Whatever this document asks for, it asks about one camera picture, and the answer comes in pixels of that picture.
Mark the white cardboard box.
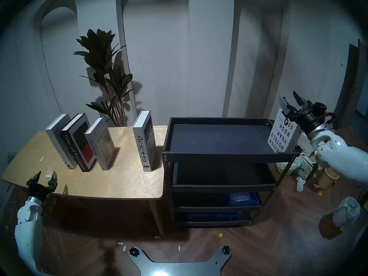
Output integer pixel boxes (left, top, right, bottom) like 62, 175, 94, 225
296, 133, 317, 155

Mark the brown door with handle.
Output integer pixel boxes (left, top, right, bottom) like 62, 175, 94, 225
331, 39, 364, 129

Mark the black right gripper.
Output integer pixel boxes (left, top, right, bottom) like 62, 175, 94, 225
279, 91, 321, 134

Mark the white Arletta book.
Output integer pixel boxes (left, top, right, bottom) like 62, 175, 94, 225
132, 109, 157, 172

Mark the white bin with bag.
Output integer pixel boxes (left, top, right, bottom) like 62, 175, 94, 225
333, 197, 361, 228

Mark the grey Statue of Liberty book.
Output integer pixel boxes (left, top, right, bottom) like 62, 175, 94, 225
45, 113, 78, 170

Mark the green and white carton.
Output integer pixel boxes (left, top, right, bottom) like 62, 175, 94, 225
298, 153, 319, 180

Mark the grey metal robot base plate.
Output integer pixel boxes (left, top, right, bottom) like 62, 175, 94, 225
129, 245, 232, 276

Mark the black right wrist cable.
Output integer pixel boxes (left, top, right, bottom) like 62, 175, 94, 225
319, 107, 343, 131

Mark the blue plastic bin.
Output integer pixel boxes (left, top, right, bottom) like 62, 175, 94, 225
225, 192, 260, 207

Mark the light green plastic bag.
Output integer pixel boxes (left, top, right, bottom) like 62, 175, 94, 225
276, 157, 302, 176

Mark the light wooden display table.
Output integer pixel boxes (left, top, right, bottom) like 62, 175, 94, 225
1, 125, 168, 235

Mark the grey Discontent book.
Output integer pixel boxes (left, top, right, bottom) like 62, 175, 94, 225
84, 116, 115, 171

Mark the dark green potted plant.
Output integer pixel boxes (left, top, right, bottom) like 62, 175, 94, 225
73, 29, 135, 127

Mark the beige paper bucket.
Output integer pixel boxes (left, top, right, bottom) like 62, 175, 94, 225
318, 167, 340, 190

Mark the white Design Hotels yearbook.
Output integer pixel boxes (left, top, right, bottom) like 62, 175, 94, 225
267, 108, 302, 153

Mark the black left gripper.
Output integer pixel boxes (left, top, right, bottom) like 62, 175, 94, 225
26, 171, 58, 203

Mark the black metal shelf cart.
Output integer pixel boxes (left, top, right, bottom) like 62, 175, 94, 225
162, 117, 302, 228

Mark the black Crime and Punishment book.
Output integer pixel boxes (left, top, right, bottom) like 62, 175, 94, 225
60, 113, 97, 172

